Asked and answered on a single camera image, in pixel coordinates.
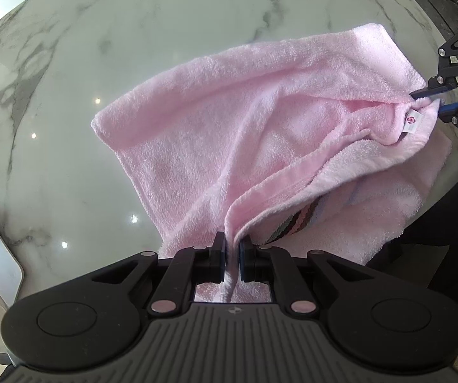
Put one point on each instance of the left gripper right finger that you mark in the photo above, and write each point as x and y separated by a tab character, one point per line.
274	266

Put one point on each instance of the pink terry towel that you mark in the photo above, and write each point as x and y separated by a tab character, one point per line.
310	143

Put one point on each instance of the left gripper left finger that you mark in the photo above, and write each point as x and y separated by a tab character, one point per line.
179	276

